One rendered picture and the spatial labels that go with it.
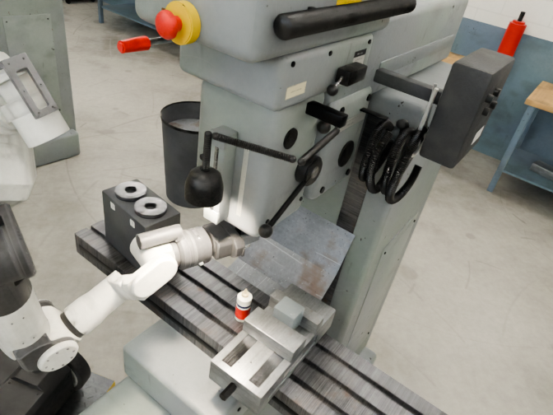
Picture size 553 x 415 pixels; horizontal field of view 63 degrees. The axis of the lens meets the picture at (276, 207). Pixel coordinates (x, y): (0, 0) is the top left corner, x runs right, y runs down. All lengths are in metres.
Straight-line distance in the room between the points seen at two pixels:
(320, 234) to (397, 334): 1.41
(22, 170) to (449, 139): 0.80
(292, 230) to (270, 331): 0.45
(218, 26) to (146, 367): 0.91
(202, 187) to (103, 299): 0.35
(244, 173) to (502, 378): 2.22
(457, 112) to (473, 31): 4.12
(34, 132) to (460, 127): 0.77
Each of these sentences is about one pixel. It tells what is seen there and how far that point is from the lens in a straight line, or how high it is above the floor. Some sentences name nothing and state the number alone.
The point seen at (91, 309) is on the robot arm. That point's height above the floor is 1.18.
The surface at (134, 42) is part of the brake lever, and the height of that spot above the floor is 1.71.
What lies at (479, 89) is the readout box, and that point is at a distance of 0.97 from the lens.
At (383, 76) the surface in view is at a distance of 1.13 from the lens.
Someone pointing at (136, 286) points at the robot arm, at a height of 1.23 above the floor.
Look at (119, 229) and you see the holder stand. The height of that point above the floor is 1.06.
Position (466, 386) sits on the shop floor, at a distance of 2.72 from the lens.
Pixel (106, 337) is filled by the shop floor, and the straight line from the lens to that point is 2.51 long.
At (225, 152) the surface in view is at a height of 1.51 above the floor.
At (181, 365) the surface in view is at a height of 0.88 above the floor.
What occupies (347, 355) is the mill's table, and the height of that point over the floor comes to 0.96.
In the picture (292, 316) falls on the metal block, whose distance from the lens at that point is 1.14.
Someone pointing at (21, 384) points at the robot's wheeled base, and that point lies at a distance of 1.69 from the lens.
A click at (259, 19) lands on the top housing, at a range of 0.66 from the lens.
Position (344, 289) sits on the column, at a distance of 1.55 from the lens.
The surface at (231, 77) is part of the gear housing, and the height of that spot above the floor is 1.66.
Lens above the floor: 1.94
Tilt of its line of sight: 35 degrees down
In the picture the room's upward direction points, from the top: 11 degrees clockwise
